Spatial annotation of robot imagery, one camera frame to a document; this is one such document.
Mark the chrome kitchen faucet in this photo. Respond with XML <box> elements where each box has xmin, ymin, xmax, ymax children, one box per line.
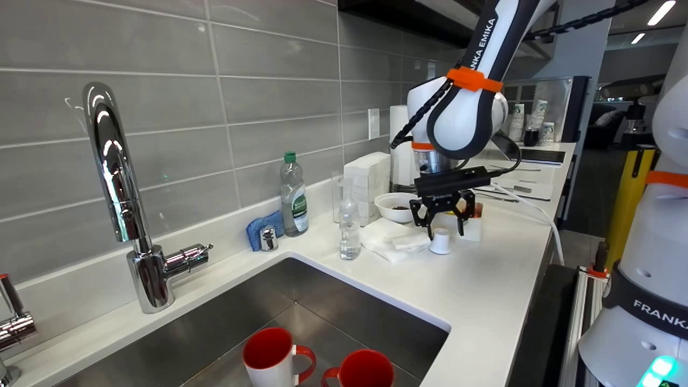
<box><xmin>85</xmin><ymin>81</ymin><xmax>212</xmax><ymax>314</ymax></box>

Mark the white box with utensils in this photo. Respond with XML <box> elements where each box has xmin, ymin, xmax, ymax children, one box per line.
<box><xmin>462</xmin><ymin>202</ymin><xmax>483</xmax><ymax>241</ymax></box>

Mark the small white cup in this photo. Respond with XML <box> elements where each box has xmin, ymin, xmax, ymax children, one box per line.
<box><xmin>429</xmin><ymin>231</ymin><xmax>449</xmax><ymax>256</ymax></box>

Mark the white cable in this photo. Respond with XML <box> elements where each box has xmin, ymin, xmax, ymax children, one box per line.
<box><xmin>475</xmin><ymin>182</ymin><xmax>568</xmax><ymax>266</ymax></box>

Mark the white napkin stack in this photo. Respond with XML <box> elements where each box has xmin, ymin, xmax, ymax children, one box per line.
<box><xmin>345</xmin><ymin>153</ymin><xmax>391</xmax><ymax>225</ymax></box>

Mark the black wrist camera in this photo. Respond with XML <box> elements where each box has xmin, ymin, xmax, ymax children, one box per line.
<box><xmin>415</xmin><ymin>167</ymin><xmax>491</xmax><ymax>196</ymax></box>

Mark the clear plastic water bottle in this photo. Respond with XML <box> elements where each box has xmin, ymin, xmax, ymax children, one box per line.
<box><xmin>340</xmin><ymin>196</ymin><xmax>361</xmax><ymax>260</ymax></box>

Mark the green cap dish soap bottle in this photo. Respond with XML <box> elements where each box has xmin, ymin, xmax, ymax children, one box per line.
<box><xmin>280</xmin><ymin>151</ymin><xmax>310</xmax><ymax>237</ymax></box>

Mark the stainless steel sink basin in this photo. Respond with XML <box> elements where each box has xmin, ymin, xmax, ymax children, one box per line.
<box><xmin>59</xmin><ymin>257</ymin><xmax>448</xmax><ymax>387</ymax></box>

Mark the blue sponge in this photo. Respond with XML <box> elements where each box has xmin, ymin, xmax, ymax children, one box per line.
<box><xmin>246</xmin><ymin>210</ymin><xmax>284</xmax><ymax>252</ymax></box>

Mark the small chrome side tap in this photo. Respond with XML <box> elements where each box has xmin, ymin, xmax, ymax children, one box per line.
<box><xmin>0</xmin><ymin>272</ymin><xmax>36</xmax><ymax>387</ymax></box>

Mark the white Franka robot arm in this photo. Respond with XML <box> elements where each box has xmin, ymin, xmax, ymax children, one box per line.
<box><xmin>393</xmin><ymin>0</ymin><xmax>688</xmax><ymax>387</ymax></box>

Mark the chrome sink stopper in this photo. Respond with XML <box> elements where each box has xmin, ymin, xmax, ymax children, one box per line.
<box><xmin>260</xmin><ymin>225</ymin><xmax>280</xmax><ymax>252</ymax></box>

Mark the white bowl with dark food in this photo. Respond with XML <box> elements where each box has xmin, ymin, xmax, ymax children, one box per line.
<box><xmin>375</xmin><ymin>190</ymin><xmax>415</xmax><ymax>223</ymax></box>

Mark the right red mug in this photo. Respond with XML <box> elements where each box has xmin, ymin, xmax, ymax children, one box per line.
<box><xmin>320</xmin><ymin>347</ymin><xmax>396</xmax><ymax>387</ymax></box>

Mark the white folded cloth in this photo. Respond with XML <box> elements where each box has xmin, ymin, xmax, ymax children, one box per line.
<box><xmin>361</xmin><ymin>219</ymin><xmax>430</xmax><ymax>265</ymax></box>

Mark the paper towel roll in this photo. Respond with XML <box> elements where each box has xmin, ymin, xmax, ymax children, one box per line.
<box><xmin>389</xmin><ymin>105</ymin><xmax>418</xmax><ymax>187</ymax></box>

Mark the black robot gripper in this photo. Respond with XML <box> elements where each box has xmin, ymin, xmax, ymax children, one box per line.
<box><xmin>408</xmin><ymin>187</ymin><xmax>480</xmax><ymax>242</ymax></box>

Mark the left red and white mug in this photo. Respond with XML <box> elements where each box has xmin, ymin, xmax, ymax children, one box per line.
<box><xmin>241</xmin><ymin>326</ymin><xmax>318</xmax><ymax>387</ymax></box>

